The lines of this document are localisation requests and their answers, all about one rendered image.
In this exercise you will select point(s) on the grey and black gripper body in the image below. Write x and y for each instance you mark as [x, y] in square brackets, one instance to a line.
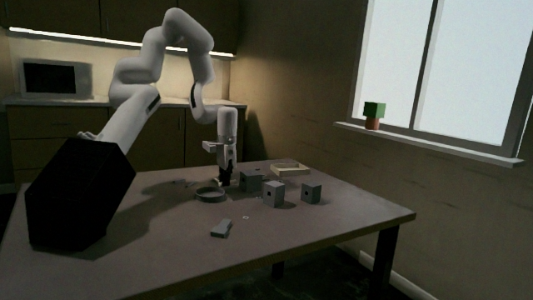
[226, 152]

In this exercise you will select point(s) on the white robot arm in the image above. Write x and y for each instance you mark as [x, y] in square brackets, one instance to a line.
[135, 103]

